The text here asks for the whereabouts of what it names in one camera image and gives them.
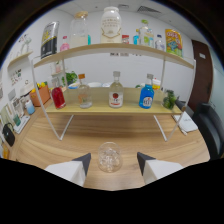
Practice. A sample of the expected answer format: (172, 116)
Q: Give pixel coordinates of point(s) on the gripper right finger white block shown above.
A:
(156, 168)

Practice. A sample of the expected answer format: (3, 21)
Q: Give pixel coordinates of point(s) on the gripper left finger white block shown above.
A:
(71, 170)

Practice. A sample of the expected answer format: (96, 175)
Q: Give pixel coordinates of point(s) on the blue liquid bottle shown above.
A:
(146, 96)

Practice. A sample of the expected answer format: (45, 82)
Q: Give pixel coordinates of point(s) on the small clear bottle orange cap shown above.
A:
(84, 96)

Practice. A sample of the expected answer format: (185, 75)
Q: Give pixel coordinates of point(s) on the white milk bottle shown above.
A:
(111, 25)

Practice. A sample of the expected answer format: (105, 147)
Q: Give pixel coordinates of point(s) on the green measuring cup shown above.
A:
(16, 120)

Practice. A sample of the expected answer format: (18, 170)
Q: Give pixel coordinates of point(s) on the yellow cup red lid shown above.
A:
(156, 84)

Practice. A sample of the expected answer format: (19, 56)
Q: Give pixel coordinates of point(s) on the round glass with ice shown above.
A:
(110, 156)

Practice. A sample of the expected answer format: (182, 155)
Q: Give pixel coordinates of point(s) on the white zip pouch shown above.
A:
(185, 121)

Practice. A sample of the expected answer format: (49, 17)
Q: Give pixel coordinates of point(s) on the black armchair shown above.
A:
(210, 130)

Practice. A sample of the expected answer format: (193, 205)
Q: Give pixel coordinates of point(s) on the white kitchen scale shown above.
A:
(22, 126)

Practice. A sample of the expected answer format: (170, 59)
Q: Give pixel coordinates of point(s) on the jar of green limes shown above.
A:
(169, 99)

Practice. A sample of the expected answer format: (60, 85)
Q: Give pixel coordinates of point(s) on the black kettle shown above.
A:
(8, 135)

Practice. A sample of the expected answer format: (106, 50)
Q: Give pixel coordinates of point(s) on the two-tier wooden shelf rack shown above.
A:
(110, 107)

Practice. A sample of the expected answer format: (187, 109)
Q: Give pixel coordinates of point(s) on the red liquid bottle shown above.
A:
(58, 97)

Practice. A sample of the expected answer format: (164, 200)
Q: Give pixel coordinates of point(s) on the light blue plastic container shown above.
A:
(30, 108)

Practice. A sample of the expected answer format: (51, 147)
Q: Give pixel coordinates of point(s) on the clear bottle red label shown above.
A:
(116, 93)

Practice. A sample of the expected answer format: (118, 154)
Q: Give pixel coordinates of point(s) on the white bowl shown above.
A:
(94, 84)

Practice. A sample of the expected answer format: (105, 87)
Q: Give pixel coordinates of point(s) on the green leafy plant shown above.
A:
(70, 78)

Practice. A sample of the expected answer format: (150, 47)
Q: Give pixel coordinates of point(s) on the brown door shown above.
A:
(201, 75)

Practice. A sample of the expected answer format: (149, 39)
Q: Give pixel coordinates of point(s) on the small pink bottle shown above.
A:
(64, 45)

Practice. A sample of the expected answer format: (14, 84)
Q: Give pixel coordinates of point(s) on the small clear water bottle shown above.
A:
(159, 43)

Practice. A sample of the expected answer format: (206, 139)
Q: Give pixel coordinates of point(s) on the orange snack packet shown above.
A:
(174, 41)

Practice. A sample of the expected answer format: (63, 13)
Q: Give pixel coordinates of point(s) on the small light blue bottle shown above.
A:
(136, 39)

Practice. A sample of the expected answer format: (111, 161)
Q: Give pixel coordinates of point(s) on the small teal bottle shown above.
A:
(89, 40)

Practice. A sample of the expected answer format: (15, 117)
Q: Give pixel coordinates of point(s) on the small red white can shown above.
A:
(125, 39)

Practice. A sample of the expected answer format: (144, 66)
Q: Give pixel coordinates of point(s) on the clear bottle green label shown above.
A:
(145, 35)

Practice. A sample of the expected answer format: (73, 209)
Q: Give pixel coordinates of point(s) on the white figurine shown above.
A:
(25, 41)

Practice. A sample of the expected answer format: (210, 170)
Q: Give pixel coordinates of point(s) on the wooden wall shelf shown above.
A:
(20, 58)

